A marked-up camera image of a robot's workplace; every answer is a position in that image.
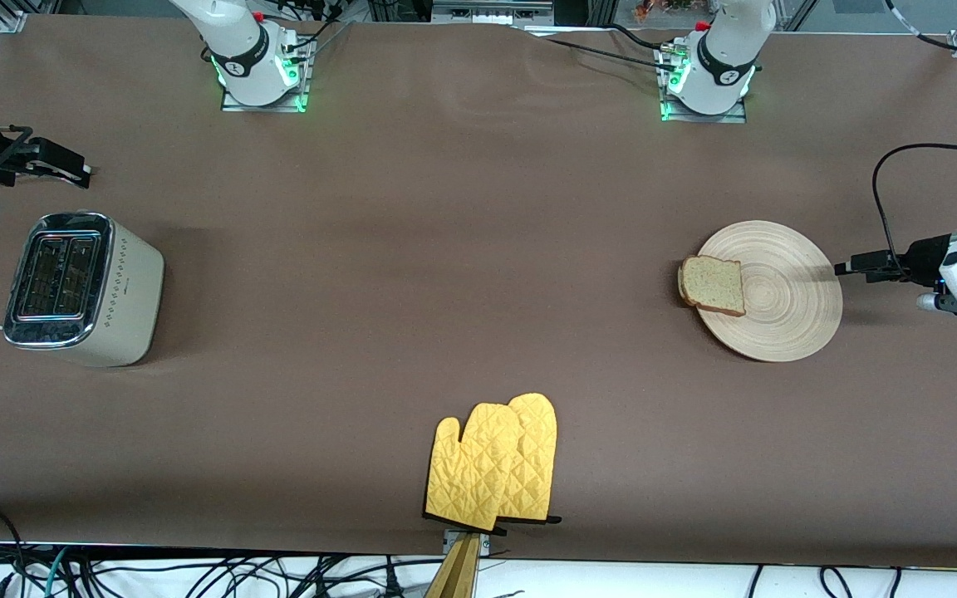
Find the round wooden plate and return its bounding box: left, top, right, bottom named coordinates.
left=694, top=220, right=844, bottom=363

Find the brown-crusted bread slice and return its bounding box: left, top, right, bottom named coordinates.
left=678, top=255, right=747, bottom=318

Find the cream and chrome toaster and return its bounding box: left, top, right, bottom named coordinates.
left=3, top=212, right=165, bottom=368

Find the brown table cover sheet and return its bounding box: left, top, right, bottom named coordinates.
left=0, top=12, right=957, bottom=572

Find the orange background clutter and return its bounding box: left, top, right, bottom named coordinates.
left=632, top=0, right=716, bottom=24

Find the yellow quilted oven mitt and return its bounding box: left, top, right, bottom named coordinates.
left=423, top=403, right=523, bottom=533
left=495, top=393, right=562, bottom=526

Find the grey metal box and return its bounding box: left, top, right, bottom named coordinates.
left=431, top=0, right=554, bottom=26

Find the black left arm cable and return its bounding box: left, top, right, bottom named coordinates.
left=871, top=0, right=957, bottom=275

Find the black base connector cable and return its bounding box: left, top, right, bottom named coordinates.
left=275, top=0, right=346, bottom=55

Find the short black table cable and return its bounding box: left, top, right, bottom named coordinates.
left=601, top=22, right=667, bottom=51

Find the long black table cable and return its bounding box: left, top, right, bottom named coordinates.
left=539, top=37, right=683, bottom=74

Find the teal cable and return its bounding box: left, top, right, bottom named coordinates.
left=43, top=547, right=70, bottom=597

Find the silver metal bracket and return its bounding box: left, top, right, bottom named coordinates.
left=443, top=530, right=492, bottom=559

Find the yellow wooden post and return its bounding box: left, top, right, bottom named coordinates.
left=425, top=534, right=481, bottom=598

